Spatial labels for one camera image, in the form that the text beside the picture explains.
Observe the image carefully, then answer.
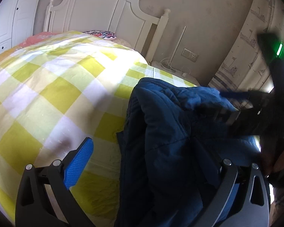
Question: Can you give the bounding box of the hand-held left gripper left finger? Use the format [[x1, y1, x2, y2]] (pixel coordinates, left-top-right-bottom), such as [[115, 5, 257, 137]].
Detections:
[[15, 137, 95, 227]]

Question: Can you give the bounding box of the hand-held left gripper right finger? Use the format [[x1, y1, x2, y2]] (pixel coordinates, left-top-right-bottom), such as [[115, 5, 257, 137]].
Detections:
[[193, 137, 270, 227]]

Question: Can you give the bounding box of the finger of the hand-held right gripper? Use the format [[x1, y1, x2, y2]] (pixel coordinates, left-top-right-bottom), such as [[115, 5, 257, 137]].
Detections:
[[218, 90, 251, 100], [196, 105, 242, 126]]

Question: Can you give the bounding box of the blue padded jacket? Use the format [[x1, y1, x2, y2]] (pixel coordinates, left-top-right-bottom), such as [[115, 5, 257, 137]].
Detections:
[[114, 77, 263, 227]]

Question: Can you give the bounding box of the printed curtain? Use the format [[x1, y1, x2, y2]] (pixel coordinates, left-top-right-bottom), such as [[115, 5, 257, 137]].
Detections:
[[207, 0, 284, 114]]

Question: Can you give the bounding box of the white nightstand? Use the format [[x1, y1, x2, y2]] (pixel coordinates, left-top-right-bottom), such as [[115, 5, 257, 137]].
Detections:
[[151, 60, 202, 87]]

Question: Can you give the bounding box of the thin white lamp pole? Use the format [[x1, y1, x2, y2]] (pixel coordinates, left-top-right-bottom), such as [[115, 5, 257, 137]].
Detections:
[[169, 25, 187, 67]]

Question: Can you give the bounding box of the yellow checked bed cover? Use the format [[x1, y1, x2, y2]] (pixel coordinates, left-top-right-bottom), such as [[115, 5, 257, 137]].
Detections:
[[0, 30, 202, 227]]

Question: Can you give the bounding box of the beige pillow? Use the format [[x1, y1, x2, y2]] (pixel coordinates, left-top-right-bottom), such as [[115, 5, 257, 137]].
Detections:
[[113, 36, 131, 47]]

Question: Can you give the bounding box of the patterned cushion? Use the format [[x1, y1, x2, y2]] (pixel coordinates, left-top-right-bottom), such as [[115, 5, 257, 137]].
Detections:
[[83, 29, 117, 40]]

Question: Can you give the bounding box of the pink orange pillow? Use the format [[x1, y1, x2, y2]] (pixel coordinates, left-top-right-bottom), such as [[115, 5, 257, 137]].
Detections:
[[3, 31, 63, 54]]

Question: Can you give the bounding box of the white bed headboard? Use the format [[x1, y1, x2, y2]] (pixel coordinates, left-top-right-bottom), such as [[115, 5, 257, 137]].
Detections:
[[43, 0, 171, 61]]

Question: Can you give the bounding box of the white wardrobe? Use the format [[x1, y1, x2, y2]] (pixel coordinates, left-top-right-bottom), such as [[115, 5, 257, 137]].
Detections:
[[0, 0, 47, 58]]

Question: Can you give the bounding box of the wall socket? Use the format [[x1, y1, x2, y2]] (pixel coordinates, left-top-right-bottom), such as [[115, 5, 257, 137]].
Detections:
[[181, 48, 199, 62]]

